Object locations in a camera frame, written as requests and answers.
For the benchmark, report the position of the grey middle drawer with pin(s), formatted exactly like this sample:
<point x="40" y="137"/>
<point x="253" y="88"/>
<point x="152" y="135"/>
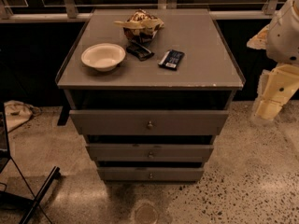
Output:
<point x="149" y="152"/>

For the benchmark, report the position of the white paper bowl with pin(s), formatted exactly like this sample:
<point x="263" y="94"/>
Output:
<point x="103" y="57"/>

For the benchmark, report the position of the grey drawer cabinet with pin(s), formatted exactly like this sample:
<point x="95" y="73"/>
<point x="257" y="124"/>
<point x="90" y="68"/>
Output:
<point x="206" y="79"/>

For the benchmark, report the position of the metal window rail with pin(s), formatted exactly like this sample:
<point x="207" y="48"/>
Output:
<point x="46" y="16"/>

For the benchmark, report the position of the black folding stand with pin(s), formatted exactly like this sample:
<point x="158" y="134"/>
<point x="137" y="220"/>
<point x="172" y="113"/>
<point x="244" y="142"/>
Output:
<point x="26" y="206"/>

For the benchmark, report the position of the black snack bar wrapper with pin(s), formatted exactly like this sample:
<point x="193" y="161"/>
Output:
<point x="141" y="53"/>

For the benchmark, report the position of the grey top drawer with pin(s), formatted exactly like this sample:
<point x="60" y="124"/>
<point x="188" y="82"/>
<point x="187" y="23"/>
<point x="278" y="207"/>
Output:
<point x="149" y="122"/>

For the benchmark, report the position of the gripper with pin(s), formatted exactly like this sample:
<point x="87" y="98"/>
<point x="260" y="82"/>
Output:
<point x="284" y="37"/>

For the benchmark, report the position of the beige cloth bag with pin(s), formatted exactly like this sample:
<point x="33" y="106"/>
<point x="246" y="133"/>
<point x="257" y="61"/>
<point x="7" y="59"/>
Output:
<point x="17" y="113"/>

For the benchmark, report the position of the grey bottom drawer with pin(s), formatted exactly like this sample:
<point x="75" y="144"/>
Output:
<point x="150" y="174"/>

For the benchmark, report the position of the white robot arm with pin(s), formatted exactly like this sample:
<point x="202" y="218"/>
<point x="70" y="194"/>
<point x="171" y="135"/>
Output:
<point x="280" y="40"/>

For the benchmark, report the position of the crumpled chip bag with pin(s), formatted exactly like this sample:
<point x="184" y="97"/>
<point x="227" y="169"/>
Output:
<point x="141" y="27"/>

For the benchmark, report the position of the grey drawer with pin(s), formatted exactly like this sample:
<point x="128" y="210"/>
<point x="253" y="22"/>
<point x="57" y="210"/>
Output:
<point x="149" y="152"/>
<point x="149" y="122"/>
<point x="150" y="174"/>

